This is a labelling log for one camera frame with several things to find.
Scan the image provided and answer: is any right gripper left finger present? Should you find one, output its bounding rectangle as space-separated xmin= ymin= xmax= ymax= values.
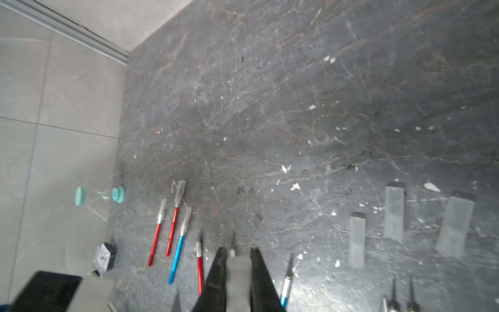
xmin=192 ymin=247 xmax=227 ymax=312

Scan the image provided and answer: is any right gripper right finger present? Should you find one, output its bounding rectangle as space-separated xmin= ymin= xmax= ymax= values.
xmin=250 ymin=247 xmax=285 ymax=312

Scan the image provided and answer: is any blue carving knife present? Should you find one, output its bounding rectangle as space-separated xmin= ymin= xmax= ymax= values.
xmin=280 ymin=254 xmax=294 ymax=308
xmin=407 ymin=274 xmax=421 ymax=312
xmin=387 ymin=274 xmax=401 ymax=312
xmin=168 ymin=206 xmax=192 ymax=285

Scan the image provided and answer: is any clear knife cap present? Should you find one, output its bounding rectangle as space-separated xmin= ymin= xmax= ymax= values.
xmin=435 ymin=191 xmax=476 ymax=259
xmin=348 ymin=212 xmax=366 ymax=269
xmin=226 ymin=256 xmax=252 ymax=312
xmin=383 ymin=181 xmax=405 ymax=241

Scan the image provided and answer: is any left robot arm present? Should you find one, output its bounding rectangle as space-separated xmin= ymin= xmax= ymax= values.
xmin=6 ymin=271 xmax=114 ymax=311

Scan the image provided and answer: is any teal hourglass timer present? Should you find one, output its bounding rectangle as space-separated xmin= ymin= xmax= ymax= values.
xmin=75 ymin=186 xmax=126 ymax=207

